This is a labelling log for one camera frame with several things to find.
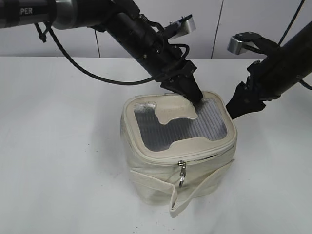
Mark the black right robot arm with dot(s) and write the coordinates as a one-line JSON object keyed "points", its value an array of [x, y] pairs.
{"points": [[282, 68]]}

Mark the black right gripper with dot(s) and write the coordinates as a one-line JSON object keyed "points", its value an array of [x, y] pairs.
{"points": [[249, 97]]}

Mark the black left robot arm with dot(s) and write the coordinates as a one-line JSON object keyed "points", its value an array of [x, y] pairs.
{"points": [[146, 41]]}

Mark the cream canvas zipper bag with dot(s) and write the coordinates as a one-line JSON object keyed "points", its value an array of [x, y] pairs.
{"points": [[160, 130]]}

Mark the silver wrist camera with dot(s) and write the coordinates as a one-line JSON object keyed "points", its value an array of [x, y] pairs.
{"points": [[243, 42], [179, 28]]}

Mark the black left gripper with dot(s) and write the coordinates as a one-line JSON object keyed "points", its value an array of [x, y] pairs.
{"points": [[174, 71]]}

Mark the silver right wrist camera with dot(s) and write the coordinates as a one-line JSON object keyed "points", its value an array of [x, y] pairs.
{"points": [[243, 42]]}

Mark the silver zipper pull with ring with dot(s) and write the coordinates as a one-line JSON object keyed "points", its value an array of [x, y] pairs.
{"points": [[182, 164]]}

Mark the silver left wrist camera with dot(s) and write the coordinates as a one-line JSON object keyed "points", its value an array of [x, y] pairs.
{"points": [[179, 28]]}

